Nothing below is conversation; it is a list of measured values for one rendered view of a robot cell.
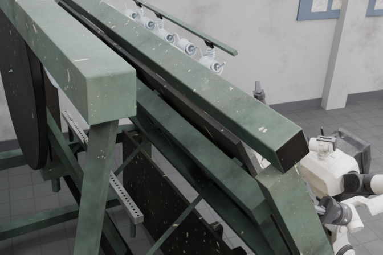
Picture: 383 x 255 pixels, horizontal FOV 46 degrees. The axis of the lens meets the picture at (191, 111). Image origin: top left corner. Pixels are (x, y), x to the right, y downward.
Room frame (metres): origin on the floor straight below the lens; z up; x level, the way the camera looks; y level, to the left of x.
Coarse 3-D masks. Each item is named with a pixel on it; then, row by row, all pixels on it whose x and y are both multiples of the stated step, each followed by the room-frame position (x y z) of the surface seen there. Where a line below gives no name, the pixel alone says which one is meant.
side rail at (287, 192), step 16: (256, 176) 1.04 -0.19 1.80; (272, 176) 1.02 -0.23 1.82; (288, 176) 1.02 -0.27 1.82; (272, 192) 1.00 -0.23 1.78; (288, 192) 1.03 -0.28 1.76; (304, 192) 1.06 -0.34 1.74; (272, 208) 1.06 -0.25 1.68; (288, 208) 1.04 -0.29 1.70; (304, 208) 1.07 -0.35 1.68; (288, 224) 1.04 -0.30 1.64; (304, 224) 1.08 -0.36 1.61; (320, 224) 1.12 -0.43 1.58; (288, 240) 1.11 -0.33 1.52; (304, 240) 1.09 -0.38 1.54; (320, 240) 1.13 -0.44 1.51
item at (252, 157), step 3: (246, 150) 1.32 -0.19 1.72; (249, 150) 1.31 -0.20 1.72; (249, 153) 1.30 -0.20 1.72; (252, 153) 1.29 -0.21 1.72; (249, 156) 1.29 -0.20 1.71; (252, 156) 1.28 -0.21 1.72; (255, 156) 1.29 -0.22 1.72; (252, 159) 1.28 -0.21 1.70; (255, 159) 1.29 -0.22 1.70; (252, 162) 1.28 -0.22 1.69; (255, 162) 1.29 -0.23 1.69; (258, 162) 1.29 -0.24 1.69; (255, 165) 1.29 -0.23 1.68; (258, 165) 1.30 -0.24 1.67; (255, 168) 1.29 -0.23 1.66; (258, 168) 1.30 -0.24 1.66; (261, 168) 1.30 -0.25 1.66; (258, 171) 1.30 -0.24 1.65
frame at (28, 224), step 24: (72, 144) 2.81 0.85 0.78; (0, 168) 2.54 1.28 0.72; (144, 168) 2.64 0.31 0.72; (72, 192) 2.39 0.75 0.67; (144, 192) 2.64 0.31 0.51; (168, 192) 2.33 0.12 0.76; (48, 216) 2.71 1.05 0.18; (72, 216) 2.78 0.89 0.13; (144, 216) 2.63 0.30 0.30; (168, 216) 2.32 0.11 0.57; (192, 216) 2.07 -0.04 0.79; (0, 240) 2.50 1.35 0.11; (168, 240) 2.31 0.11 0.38; (192, 240) 2.06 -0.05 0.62; (216, 240) 1.86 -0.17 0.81
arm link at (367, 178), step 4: (364, 176) 1.72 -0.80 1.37; (368, 176) 1.71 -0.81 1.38; (372, 176) 1.69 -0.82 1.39; (364, 180) 1.70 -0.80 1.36; (368, 180) 1.68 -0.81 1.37; (364, 184) 1.70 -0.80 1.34; (368, 184) 1.67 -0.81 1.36; (364, 188) 1.69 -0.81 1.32; (368, 188) 1.67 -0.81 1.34; (360, 192) 1.70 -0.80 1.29; (364, 192) 1.71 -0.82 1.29; (368, 192) 1.71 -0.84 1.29; (372, 192) 1.65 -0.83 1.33
